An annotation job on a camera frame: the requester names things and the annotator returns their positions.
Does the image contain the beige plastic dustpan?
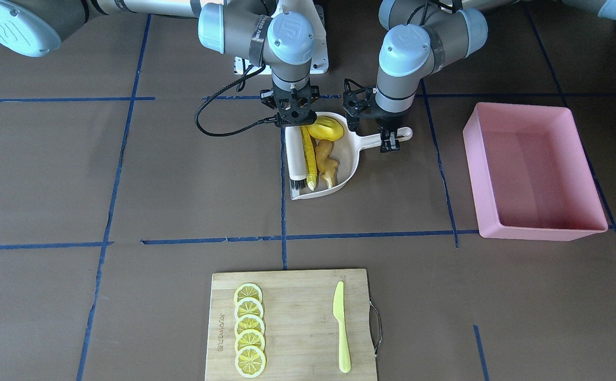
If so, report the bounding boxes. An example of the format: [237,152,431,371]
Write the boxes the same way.
[284,112,413,201]

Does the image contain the pink plastic bin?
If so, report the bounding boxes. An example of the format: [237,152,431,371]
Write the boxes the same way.
[463,102,608,241]

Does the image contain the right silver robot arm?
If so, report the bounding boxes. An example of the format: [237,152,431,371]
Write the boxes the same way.
[0,1,319,127]

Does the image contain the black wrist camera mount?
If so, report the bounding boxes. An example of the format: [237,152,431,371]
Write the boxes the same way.
[260,84,320,117]
[342,78,375,132]

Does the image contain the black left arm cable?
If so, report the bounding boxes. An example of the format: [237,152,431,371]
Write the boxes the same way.
[416,0,464,24]

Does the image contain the yellow toy potato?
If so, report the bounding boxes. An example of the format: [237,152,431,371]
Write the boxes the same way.
[307,115,344,142]

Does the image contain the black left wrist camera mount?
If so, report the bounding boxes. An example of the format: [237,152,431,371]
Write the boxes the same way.
[342,78,375,132]

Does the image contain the yellow plastic toy knife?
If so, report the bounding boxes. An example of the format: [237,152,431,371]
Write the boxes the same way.
[333,280,352,374]

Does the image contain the lemon slice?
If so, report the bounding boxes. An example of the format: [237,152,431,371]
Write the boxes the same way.
[233,283,263,302]
[234,346,266,378]
[234,314,266,336]
[234,297,264,319]
[234,329,266,351]

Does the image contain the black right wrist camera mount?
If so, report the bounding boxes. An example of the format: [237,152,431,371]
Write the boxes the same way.
[260,84,320,117]

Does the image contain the yellow toy corn cob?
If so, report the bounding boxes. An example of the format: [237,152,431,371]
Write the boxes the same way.
[300,125,318,191]

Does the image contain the wooden cutting board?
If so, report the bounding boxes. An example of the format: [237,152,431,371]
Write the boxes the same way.
[204,268,378,380]

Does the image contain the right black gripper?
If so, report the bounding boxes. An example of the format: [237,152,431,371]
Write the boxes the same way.
[273,87,314,128]

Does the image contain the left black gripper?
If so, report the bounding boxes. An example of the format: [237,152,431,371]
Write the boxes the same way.
[374,106,409,153]

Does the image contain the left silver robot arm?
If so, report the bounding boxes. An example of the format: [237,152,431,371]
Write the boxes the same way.
[367,1,563,149]

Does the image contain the brown toy ginger root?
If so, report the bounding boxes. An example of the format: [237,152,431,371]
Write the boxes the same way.
[315,139,339,188]

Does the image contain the white hand brush black bristles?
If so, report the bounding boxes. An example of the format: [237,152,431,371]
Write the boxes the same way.
[284,126,307,191]

